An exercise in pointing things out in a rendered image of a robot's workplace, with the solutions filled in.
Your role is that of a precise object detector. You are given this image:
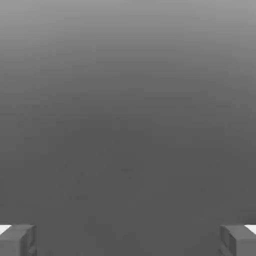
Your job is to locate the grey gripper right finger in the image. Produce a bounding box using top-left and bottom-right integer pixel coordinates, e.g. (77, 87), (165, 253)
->
(219, 224), (256, 256)

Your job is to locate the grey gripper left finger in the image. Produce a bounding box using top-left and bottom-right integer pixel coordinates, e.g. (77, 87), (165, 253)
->
(0, 224), (38, 256)

